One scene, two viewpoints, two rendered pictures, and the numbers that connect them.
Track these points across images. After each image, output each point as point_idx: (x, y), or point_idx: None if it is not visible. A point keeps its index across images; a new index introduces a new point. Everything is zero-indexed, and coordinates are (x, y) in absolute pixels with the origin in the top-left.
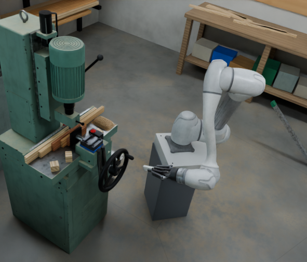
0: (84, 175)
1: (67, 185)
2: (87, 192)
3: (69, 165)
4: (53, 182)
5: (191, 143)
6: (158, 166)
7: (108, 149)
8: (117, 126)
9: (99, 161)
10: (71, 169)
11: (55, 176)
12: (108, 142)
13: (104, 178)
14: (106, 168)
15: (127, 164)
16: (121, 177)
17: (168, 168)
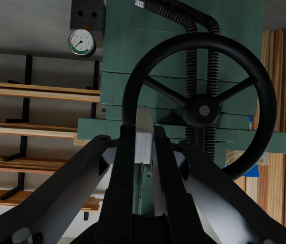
0: (204, 74)
1: (255, 94)
2: (199, 7)
3: (242, 147)
4: None
5: None
6: (106, 167)
7: (114, 85)
8: (78, 136)
9: (214, 152)
10: (240, 131)
11: (281, 153)
12: (112, 107)
13: (264, 141)
14: (248, 171)
15: (136, 83)
16: (165, 43)
17: (47, 231)
